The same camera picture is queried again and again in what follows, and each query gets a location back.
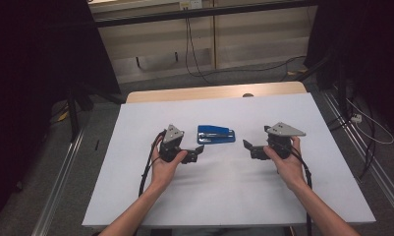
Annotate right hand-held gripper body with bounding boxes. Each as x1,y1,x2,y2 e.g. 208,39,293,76
263,122,307,160

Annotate black floor cable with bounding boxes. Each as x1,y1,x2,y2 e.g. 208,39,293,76
197,54,308,82

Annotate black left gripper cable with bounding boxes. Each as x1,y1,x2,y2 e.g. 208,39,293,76
138,130,168,199

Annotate person's right hand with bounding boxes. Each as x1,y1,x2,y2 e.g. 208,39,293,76
262,136,307,193

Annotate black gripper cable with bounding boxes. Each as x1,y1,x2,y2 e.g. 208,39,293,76
287,142,314,236
138,130,168,199

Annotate aluminium floor rail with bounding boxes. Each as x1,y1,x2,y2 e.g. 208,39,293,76
321,89,394,215
30,126,85,236

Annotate black stand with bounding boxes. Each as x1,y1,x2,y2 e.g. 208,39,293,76
66,83,127,144

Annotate person's left hand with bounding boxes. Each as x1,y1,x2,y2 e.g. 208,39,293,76
149,139,189,192

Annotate white cable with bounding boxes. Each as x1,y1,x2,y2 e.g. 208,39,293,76
345,97,394,146

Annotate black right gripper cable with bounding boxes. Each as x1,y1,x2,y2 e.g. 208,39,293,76
287,142,314,236

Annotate black horizontal bar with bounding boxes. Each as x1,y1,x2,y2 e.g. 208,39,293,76
93,0,318,29

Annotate black curtain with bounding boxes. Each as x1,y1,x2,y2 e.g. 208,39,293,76
0,0,122,227
304,0,394,141

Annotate white wall socket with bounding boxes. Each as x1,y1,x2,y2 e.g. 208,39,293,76
179,0,203,11

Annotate dark stand legs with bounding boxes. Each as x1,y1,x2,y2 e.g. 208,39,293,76
294,48,348,111

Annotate blue stapler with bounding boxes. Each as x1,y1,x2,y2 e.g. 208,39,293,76
197,124,237,146

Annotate white table cover sheet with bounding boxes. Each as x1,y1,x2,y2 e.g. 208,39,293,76
82,92,376,228

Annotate black cable bundle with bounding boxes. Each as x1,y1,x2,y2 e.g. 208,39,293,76
326,94,378,181

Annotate black hanging cable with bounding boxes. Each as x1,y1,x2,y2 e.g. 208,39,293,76
184,17,215,86

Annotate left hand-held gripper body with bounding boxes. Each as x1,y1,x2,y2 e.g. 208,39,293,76
158,123,186,164

